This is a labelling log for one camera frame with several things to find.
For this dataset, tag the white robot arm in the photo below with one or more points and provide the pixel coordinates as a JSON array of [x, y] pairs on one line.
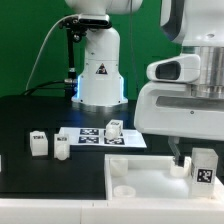
[[197, 25]]

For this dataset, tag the white marker sheet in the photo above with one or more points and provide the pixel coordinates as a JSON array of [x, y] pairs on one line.
[[96, 136]]

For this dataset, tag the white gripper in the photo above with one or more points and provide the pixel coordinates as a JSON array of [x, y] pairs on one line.
[[169, 109]]

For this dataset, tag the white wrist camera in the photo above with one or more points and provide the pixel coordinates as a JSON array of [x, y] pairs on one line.
[[184, 68]]

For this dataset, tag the white obstacle fence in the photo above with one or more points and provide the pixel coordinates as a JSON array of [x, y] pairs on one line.
[[119, 211]]

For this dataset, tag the white square tabletop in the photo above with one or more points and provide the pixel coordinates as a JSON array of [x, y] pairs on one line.
[[144, 177]]

